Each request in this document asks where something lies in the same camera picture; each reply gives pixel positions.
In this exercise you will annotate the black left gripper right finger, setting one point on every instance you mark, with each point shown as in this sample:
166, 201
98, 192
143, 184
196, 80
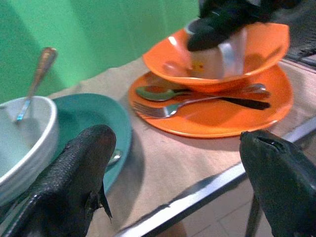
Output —
279, 177

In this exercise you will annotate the metal fork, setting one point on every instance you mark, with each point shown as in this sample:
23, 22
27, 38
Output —
160, 111

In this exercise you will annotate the small metal spoon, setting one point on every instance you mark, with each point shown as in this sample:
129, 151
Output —
115, 156

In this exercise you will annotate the tan tablecloth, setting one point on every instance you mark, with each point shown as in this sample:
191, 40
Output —
172, 158

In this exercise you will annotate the metal tablespoon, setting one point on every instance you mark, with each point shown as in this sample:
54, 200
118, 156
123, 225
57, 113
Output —
153, 93

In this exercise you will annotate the white ceramic bowl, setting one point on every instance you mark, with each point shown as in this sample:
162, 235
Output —
44, 148

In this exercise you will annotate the teal plate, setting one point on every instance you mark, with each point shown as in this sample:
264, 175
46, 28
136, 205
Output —
93, 111

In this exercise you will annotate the dark grey mesh object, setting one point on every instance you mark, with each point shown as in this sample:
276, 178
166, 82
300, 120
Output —
303, 29

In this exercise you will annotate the metal table edge frame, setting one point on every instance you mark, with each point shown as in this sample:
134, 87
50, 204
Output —
197, 195

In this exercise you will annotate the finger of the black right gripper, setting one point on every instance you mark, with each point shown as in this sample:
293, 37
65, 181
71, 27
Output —
209, 32

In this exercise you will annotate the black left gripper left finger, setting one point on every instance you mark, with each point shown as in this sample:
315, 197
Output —
71, 172

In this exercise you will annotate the long metal spoon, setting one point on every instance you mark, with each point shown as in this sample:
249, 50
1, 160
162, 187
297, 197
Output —
42, 66

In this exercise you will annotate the orange bowl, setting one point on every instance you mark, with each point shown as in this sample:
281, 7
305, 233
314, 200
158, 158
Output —
266, 49

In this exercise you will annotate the orange plate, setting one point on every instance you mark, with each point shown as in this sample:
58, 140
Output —
222, 121

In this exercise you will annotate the steel mug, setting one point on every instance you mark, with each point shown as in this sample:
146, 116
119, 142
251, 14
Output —
209, 61

